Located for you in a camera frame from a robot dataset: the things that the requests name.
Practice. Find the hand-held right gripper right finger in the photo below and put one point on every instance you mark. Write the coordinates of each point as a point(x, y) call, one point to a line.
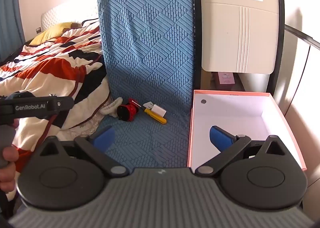
point(221, 139)

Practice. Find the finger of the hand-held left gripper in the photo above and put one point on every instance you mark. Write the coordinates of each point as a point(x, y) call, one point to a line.
point(66, 103)

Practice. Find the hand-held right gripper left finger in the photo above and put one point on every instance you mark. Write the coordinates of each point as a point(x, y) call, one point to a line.
point(103, 139)

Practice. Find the white box with pink rim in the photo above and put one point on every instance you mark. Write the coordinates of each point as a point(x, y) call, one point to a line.
point(232, 123)

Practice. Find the white fluffy sock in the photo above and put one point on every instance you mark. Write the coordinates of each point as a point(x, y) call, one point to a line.
point(113, 108)

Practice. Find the yellow screwdriver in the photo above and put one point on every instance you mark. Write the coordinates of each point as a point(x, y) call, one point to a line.
point(155, 116)

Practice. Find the person's left hand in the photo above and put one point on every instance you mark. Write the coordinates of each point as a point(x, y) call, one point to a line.
point(8, 168)

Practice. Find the beige lace cloth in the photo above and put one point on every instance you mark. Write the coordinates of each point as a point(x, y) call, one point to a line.
point(87, 124)

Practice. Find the striped red white blanket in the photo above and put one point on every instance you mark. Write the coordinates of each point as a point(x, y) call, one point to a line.
point(50, 63)

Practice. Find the pink carton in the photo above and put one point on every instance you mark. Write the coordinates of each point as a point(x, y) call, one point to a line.
point(226, 78)

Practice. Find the small white card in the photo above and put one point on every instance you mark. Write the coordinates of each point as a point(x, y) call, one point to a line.
point(159, 111)

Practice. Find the yellow pillow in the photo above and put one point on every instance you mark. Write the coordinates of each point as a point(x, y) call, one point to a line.
point(50, 33)

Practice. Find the white padded headboard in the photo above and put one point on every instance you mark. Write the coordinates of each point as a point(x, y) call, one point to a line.
point(65, 13)

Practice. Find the blue textured seat cover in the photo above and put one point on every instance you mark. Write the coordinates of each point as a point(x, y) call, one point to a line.
point(145, 50)

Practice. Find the blue curtain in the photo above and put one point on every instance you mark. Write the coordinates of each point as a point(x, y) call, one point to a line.
point(10, 5)

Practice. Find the cream chair backrest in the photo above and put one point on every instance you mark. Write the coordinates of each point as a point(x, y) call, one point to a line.
point(237, 25)

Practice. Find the dark metal rail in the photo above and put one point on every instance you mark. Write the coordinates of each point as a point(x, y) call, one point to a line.
point(303, 35)

